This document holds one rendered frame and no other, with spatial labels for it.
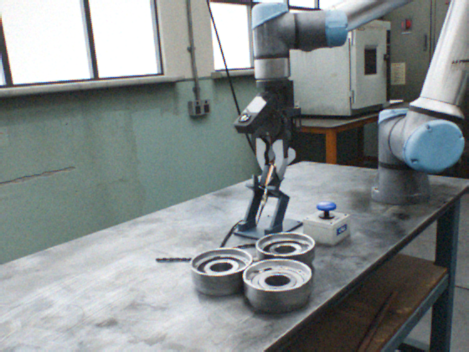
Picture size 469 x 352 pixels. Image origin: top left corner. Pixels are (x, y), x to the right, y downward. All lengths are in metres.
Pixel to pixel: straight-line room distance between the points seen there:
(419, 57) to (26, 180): 3.61
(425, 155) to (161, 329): 0.63
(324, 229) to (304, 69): 2.31
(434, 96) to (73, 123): 1.74
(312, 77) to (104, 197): 1.60
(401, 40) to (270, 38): 3.76
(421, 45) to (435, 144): 3.60
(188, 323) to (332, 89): 2.48
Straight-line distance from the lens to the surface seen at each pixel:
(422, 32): 4.54
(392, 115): 1.09
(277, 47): 0.90
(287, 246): 0.80
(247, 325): 0.63
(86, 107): 2.31
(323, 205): 0.87
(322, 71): 3.01
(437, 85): 0.99
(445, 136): 0.97
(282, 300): 0.64
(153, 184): 2.56
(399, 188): 1.11
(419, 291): 1.25
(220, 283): 0.69
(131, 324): 0.67
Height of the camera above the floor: 1.14
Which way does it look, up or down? 14 degrees down
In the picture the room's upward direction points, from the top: 4 degrees counter-clockwise
